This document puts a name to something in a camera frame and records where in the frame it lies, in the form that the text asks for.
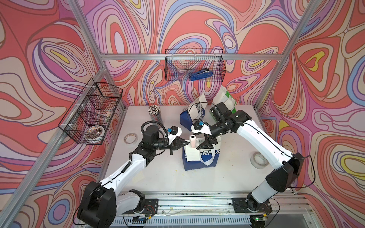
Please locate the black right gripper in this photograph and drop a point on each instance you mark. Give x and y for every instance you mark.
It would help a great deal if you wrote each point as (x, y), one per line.
(206, 144)

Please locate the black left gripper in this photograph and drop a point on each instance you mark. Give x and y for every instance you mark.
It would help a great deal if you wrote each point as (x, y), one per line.
(173, 147)

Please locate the dark blue paper bag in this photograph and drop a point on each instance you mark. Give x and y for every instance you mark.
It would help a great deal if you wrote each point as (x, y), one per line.
(209, 158)

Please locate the blue white paper bag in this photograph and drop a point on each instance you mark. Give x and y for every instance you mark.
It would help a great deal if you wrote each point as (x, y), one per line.
(195, 112)

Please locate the green white paper bag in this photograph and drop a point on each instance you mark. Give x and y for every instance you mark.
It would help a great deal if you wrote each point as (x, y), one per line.
(224, 96)

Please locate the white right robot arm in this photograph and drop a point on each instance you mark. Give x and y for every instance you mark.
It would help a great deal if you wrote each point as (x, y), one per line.
(286, 165)

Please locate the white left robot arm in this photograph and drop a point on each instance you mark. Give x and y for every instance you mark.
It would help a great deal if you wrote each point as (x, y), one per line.
(102, 202)

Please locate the clear cup of pencils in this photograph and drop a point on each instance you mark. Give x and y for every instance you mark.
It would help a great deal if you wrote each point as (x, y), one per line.
(155, 113)

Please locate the white tape roll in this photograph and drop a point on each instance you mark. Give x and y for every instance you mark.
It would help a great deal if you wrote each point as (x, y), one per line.
(259, 161)

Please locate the blue stapler in basket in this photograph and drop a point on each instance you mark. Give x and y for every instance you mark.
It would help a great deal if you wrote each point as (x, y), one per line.
(202, 74)

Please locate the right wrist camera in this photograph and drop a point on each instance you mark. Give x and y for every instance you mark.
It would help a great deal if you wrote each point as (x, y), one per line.
(201, 127)

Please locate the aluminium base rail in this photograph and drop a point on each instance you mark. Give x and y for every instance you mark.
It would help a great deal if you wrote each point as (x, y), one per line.
(216, 210)

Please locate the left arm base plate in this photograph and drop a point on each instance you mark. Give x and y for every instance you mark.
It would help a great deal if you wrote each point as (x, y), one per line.
(150, 207)

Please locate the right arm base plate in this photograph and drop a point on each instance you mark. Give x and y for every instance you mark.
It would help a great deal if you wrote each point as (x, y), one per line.
(244, 205)

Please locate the black wire basket back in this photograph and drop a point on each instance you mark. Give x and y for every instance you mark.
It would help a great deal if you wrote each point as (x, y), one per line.
(180, 63)

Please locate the black wire basket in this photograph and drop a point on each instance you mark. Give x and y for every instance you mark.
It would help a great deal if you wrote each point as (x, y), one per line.
(180, 63)
(96, 104)

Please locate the black wire basket left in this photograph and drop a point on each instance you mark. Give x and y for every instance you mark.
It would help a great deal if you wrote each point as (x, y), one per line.
(96, 104)

